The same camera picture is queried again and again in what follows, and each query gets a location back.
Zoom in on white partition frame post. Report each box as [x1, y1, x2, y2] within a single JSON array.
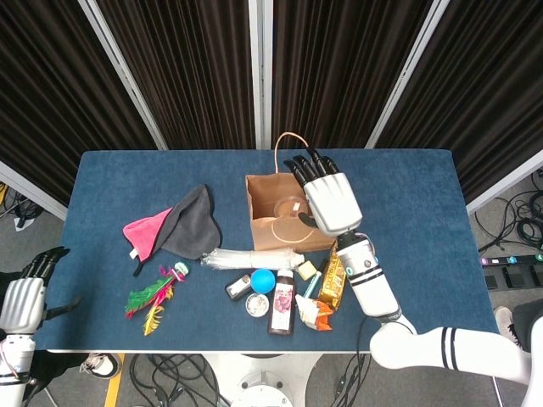
[[248, 0, 275, 149], [77, 0, 169, 150], [363, 0, 451, 149]]

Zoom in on grape juice bottle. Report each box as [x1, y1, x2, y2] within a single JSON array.
[[266, 270, 296, 337]]

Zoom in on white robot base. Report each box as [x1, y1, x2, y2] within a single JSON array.
[[203, 353, 323, 407]]

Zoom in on grey pink cloth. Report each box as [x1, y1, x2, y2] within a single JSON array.
[[122, 183, 224, 277]]

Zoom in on blue table mat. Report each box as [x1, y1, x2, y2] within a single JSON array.
[[31, 148, 500, 353]]

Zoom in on gold snack packet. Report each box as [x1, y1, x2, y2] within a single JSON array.
[[318, 248, 350, 313]]

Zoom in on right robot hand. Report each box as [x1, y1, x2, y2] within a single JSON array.
[[283, 142, 364, 237]]

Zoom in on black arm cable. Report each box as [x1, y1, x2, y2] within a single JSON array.
[[354, 316, 372, 357]]

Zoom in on brown paper bag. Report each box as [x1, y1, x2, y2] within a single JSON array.
[[244, 131, 340, 253]]

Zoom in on black pleated partition panel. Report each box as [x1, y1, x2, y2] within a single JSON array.
[[375, 0, 543, 204], [96, 0, 256, 150], [0, 0, 159, 207], [271, 0, 434, 149]]

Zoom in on black floor cable bundle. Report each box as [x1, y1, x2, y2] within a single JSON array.
[[128, 354, 232, 407], [473, 169, 543, 255]]

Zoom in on orange white snack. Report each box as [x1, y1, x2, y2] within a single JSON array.
[[294, 293, 336, 332]]

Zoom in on colourful feather shuttlecock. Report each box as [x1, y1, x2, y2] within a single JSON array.
[[124, 261, 191, 337]]

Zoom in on white sneaker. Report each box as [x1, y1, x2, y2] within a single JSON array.
[[494, 305, 517, 341], [79, 351, 123, 380]]

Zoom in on green marker pen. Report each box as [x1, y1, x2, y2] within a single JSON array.
[[301, 258, 328, 299]]

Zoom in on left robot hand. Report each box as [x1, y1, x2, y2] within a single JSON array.
[[0, 247, 82, 336]]

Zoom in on clear straw bundle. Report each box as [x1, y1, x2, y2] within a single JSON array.
[[199, 248, 305, 271]]

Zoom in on black trouser leg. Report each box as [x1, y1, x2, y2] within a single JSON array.
[[511, 304, 543, 354]]

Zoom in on black ink bottle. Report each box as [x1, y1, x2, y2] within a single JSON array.
[[225, 273, 254, 302]]

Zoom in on blue ball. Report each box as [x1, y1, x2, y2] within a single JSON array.
[[250, 269, 277, 295]]

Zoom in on round silver pin tin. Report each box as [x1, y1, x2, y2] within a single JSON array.
[[244, 293, 270, 318]]

